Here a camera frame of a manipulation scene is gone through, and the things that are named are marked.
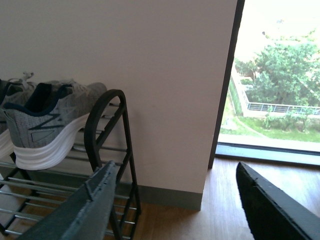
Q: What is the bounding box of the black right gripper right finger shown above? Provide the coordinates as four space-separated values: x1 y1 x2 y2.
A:
236 162 320 240

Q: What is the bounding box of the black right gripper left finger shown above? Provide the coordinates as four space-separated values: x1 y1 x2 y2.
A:
18 161 117 240

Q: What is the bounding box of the grey knit sneaker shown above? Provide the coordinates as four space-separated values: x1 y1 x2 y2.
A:
0 71 38 160
2 80 107 171

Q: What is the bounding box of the black metal shoe rack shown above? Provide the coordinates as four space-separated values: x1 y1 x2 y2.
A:
0 89 141 240

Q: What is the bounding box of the right glass window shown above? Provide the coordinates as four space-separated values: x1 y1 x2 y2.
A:
208 0 320 168

